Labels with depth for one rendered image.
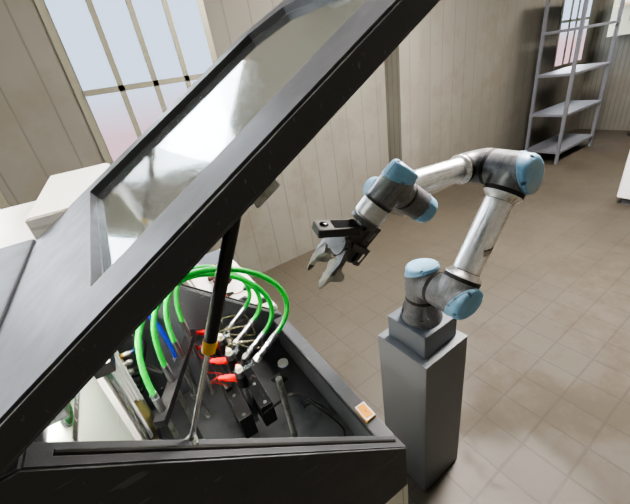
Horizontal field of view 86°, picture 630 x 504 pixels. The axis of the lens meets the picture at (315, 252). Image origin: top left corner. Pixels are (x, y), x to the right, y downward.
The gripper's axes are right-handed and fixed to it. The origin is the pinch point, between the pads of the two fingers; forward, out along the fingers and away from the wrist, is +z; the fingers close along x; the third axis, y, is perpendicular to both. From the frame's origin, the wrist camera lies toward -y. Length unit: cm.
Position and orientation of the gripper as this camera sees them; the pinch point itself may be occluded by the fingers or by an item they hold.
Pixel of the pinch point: (313, 275)
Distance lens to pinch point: 88.5
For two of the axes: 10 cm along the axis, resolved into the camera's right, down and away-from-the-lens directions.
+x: -3.6, -5.8, 7.3
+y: 7.3, 3.0, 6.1
